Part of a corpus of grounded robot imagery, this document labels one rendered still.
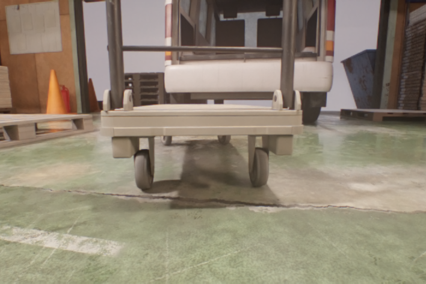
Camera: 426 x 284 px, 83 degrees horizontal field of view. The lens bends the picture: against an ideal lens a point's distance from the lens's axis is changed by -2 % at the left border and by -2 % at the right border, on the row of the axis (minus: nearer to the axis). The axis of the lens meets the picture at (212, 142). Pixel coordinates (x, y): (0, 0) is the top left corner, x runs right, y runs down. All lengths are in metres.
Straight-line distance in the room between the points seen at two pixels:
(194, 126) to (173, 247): 0.20
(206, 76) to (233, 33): 2.14
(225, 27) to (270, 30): 0.70
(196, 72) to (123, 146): 1.77
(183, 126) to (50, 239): 0.28
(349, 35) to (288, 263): 6.21
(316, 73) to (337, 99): 4.08
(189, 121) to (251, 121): 0.11
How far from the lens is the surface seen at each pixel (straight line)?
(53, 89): 4.51
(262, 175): 0.60
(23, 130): 1.61
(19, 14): 6.35
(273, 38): 4.21
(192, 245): 0.40
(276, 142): 0.48
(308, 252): 0.41
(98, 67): 7.28
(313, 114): 2.53
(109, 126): 0.47
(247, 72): 2.12
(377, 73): 4.58
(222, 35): 4.25
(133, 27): 6.95
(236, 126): 0.45
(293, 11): 0.51
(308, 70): 2.19
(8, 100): 4.79
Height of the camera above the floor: 0.22
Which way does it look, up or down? 10 degrees down
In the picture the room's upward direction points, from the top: straight up
